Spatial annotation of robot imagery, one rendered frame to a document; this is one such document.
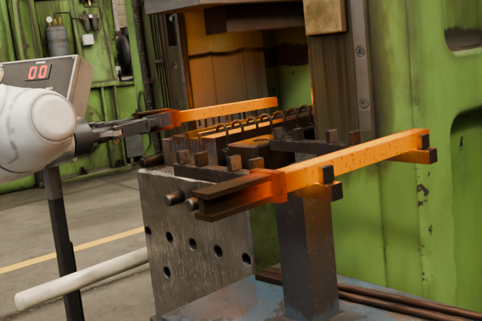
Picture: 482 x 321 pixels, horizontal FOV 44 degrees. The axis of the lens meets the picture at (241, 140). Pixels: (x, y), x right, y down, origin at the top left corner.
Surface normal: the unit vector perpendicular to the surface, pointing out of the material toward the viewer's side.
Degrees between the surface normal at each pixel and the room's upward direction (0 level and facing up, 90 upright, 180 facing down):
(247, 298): 0
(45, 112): 80
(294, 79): 90
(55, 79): 60
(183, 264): 90
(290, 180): 90
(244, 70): 90
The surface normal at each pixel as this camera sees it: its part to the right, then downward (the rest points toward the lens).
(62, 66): -0.37, -0.33
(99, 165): 0.50, 0.09
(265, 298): -0.11, -0.98
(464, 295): 0.68, 0.05
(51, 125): 0.74, -0.24
